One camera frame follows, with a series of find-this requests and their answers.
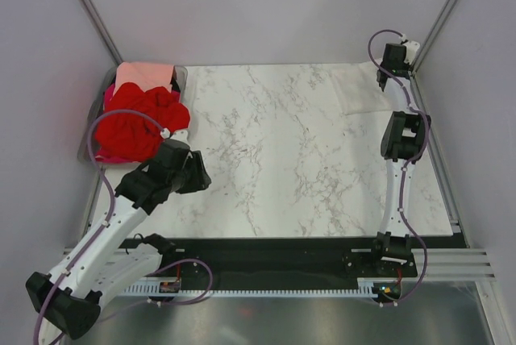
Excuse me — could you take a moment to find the pink t-shirt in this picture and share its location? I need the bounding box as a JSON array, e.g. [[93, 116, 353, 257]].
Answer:
[[114, 62, 174, 94]]

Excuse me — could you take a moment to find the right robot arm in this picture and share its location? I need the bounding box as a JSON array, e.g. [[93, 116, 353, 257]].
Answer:
[[368, 39, 431, 277]]

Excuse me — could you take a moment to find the right aluminium frame post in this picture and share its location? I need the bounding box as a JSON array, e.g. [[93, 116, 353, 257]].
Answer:
[[412, 0, 460, 75]]

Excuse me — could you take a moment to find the white slotted cable duct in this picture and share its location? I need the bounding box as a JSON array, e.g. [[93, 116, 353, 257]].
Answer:
[[119, 279, 394, 299]]

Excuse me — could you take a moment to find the red t-shirt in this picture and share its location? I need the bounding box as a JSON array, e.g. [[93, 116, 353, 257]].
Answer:
[[94, 81, 191, 160]]

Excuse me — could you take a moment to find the grey plastic bin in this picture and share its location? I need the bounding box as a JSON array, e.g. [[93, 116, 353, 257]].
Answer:
[[78, 62, 191, 164]]

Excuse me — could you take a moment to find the left aluminium frame post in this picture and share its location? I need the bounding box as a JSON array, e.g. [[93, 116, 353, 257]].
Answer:
[[78, 0, 123, 65]]

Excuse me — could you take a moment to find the white Coca-Cola t-shirt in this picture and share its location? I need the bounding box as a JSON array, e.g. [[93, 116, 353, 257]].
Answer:
[[329, 61, 392, 115]]

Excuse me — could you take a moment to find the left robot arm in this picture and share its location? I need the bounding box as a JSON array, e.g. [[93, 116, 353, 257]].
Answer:
[[25, 139, 211, 339]]

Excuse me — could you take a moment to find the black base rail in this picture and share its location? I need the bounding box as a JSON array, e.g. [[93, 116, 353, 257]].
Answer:
[[122, 234, 466, 290]]

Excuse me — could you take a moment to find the aluminium frame post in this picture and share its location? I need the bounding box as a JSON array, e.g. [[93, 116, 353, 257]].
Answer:
[[412, 0, 460, 75], [78, 0, 123, 65]]

